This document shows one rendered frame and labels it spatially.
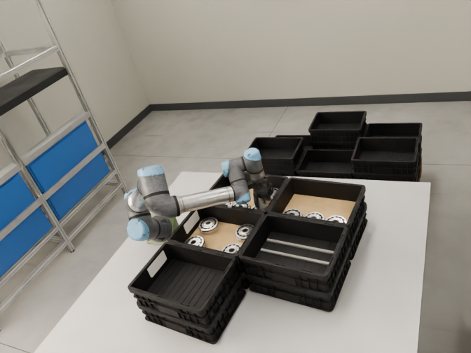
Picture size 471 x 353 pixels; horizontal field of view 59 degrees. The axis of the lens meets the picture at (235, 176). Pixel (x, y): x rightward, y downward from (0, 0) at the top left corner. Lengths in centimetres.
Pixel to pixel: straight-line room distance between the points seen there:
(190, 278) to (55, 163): 208
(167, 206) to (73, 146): 216
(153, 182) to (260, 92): 351
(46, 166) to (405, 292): 282
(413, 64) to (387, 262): 298
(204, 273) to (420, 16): 337
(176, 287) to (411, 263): 105
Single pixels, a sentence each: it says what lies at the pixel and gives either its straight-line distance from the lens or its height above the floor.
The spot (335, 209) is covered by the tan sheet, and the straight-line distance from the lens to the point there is 213.
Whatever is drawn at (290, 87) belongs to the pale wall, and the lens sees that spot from 504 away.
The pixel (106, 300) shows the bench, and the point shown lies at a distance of 228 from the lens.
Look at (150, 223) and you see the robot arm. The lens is 224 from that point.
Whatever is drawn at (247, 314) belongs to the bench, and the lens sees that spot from 193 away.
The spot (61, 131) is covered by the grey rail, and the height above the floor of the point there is 93.
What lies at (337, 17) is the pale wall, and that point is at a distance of 464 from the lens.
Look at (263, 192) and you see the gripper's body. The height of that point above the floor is 98.
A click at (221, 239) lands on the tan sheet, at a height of 83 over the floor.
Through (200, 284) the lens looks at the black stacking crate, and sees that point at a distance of 194.
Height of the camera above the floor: 219
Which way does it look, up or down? 33 degrees down
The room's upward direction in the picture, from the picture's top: 16 degrees counter-clockwise
